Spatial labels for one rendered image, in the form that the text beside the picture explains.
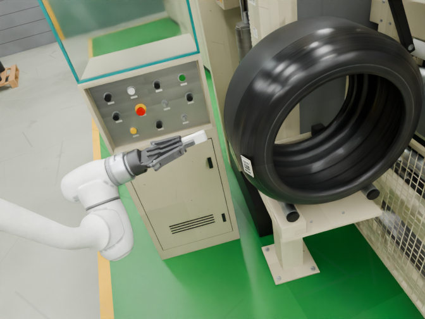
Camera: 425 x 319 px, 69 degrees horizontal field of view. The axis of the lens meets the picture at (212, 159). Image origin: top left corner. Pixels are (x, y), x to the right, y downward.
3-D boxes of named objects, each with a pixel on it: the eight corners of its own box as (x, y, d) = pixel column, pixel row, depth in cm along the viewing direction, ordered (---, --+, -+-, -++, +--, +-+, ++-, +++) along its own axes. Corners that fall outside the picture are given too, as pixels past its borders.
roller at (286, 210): (255, 154, 128) (265, 152, 129) (255, 163, 131) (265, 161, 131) (286, 214, 100) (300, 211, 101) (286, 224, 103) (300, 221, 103)
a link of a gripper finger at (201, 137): (181, 139, 90) (181, 140, 89) (203, 130, 89) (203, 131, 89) (185, 147, 92) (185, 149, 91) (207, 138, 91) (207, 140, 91)
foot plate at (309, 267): (261, 248, 201) (261, 245, 200) (300, 237, 202) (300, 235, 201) (276, 285, 180) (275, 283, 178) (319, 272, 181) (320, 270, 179)
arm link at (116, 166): (106, 151, 93) (124, 144, 92) (121, 173, 98) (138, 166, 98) (103, 169, 85) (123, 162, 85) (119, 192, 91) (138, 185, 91)
